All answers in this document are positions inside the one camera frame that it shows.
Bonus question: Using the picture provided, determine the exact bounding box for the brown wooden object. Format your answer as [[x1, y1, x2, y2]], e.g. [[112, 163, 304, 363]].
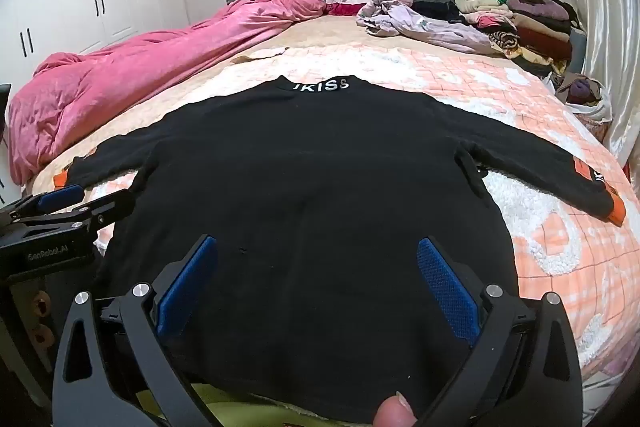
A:
[[30, 291, 57, 344]]

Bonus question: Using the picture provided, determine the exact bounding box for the person's green top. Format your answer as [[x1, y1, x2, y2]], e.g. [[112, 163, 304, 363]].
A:
[[135, 382, 381, 427]]

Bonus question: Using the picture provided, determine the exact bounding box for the pile of folded clothes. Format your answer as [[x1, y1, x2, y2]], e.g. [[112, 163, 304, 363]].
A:
[[452, 0, 588, 78]]

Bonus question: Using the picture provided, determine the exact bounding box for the dark navy cloth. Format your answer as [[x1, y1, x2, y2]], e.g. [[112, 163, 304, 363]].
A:
[[412, 1, 468, 25]]

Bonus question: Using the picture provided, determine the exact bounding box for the pink velvet duvet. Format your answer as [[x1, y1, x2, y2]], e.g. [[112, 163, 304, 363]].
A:
[[7, 0, 328, 185]]

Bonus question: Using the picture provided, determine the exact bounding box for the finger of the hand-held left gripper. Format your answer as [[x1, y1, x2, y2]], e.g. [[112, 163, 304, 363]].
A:
[[0, 184, 86, 223], [15, 188, 137, 240]]

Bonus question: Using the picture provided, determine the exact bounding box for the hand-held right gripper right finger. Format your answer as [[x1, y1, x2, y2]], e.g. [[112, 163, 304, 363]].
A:
[[415, 236, 584, 427]]

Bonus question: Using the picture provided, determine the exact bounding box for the red cloth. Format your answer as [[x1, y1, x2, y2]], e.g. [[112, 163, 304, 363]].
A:
[[325, 2, 368, 16]]

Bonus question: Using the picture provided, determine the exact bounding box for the beige plush bed sheet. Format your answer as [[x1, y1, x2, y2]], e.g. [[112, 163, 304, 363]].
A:
[[32, 14, 501, 192]]

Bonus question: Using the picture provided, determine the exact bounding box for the person's right hand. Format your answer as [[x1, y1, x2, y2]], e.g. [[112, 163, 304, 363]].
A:
[[374, 394, 419, 427]]

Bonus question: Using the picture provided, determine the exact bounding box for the white bag of clothes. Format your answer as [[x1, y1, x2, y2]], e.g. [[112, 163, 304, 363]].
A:
[[555, 74, 613, 138]]

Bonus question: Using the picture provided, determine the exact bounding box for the orange and white fluffy blanket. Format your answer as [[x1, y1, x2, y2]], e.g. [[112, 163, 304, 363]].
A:
[[50, 44, 640, 378]]

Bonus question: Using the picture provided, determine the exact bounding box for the lilac crumpled garment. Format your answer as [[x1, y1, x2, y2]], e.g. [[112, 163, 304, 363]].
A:
[[356, 0, 493, 55]]

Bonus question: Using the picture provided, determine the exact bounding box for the black flat object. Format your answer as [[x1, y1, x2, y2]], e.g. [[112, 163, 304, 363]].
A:
[[0, 83, 12, 150]]

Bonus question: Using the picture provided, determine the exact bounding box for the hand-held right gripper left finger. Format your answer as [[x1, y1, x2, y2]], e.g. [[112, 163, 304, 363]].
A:
[[50, 234, 223, 427]]

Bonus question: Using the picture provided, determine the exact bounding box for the white satin curtain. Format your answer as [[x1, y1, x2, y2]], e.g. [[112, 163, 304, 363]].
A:
[[565, 0, 640, 188]]

